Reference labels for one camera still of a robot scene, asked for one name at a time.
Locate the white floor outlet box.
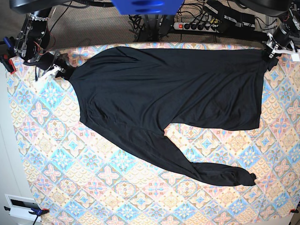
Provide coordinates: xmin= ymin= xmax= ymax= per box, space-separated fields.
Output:
xmin=5 ymin=194 xmax=39 ymax=225

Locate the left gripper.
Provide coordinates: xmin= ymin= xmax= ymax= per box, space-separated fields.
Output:
xmin=262 ymin=24 xmax=300 ymax=70

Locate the orange clamp bottom right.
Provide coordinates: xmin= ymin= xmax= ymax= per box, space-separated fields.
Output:
xmin=290 ymin=209 xmax=300 ymax=214

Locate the black t-shirt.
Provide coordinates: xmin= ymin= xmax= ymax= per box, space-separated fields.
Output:
xmin=63 ymin=46 xmax=278 ymax=187

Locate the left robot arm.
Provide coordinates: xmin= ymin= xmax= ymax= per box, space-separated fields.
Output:
xmin=235 ymin=0 xmax=300 ymax=70

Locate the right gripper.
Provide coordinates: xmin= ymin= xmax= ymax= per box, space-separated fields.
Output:
xmin=23 ymin=51 xmax=75 ymax=82

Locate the blue clamp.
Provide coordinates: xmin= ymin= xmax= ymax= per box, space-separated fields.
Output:
xmin=4 ymin=206 xmax=50 ymax=225
xmin=0 ymin=37 xmax=15 ymax=50

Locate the blue clamp top left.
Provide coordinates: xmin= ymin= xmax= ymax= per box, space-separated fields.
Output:
xmin=0 ymin=37 xmax=15 ymax=50

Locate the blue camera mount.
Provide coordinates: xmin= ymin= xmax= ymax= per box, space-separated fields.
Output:
xmin=112 ymin=0 xmax=184 ymax=15

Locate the white power strip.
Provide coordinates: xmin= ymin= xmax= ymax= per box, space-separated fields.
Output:
xmin=173 ymin=22 xmax=218 ymax=33

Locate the patterned tablecloth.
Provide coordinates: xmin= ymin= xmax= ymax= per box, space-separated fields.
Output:
xmin=5 ymin=55 xmax=300 ymax=225

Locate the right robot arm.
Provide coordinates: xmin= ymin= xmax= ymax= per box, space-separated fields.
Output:
xmin=9 ymin=0 xmax=75 ymax=80

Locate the blue clamp bottom left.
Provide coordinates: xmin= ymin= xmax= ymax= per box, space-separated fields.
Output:
xmin=4 ymin=206 xmax=50 ymax=225

